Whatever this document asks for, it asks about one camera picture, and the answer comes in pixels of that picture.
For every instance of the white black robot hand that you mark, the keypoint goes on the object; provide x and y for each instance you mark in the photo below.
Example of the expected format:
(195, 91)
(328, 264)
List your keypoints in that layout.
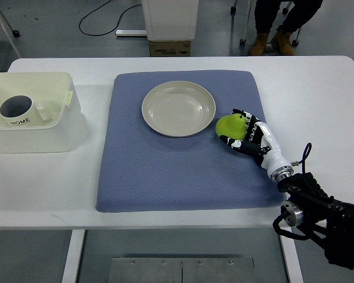
(260, 143)

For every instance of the green pear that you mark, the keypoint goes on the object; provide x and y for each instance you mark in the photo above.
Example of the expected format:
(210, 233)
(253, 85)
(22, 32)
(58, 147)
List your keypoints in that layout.
(232, 126)

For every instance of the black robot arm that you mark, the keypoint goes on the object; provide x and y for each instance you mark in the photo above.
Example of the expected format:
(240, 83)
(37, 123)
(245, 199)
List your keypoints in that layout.
(309, 213)

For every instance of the beige round plate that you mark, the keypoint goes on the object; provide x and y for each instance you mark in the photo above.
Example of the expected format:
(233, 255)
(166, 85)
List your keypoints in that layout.
(178, 108)

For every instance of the left tan boot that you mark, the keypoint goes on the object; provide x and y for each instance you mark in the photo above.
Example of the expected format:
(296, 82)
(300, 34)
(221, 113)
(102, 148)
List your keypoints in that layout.
(259, 45)

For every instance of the tan boot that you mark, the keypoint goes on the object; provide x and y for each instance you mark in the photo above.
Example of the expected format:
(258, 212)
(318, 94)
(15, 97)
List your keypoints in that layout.
(259, 45)
(281, 42)

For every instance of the right tan boot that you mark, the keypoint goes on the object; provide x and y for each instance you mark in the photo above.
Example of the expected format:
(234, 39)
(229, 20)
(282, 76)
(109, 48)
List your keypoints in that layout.
(281, 42)

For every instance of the blue textured mat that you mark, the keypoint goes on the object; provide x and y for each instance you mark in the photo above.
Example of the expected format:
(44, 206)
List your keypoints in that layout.
(142, 170)

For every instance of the cardboard box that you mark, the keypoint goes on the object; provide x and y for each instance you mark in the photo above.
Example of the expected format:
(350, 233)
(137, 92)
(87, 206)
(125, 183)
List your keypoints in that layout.
(170, 48)

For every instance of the translucent white plastic bin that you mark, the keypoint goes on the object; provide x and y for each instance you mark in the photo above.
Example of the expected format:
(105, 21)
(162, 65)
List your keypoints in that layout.
(57, 92)

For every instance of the white HOME mug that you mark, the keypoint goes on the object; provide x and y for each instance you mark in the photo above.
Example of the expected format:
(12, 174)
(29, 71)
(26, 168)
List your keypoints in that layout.
(23, 111)

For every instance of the rolling stand leg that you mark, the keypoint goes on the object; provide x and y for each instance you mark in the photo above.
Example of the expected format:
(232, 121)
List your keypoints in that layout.
(14, 31)

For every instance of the white pedestal column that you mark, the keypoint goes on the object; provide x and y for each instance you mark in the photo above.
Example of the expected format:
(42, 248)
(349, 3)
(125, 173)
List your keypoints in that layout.
(170, 20)

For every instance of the metal base plate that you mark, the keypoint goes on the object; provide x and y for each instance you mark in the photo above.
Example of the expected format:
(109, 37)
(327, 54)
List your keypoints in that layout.
(182, 270)

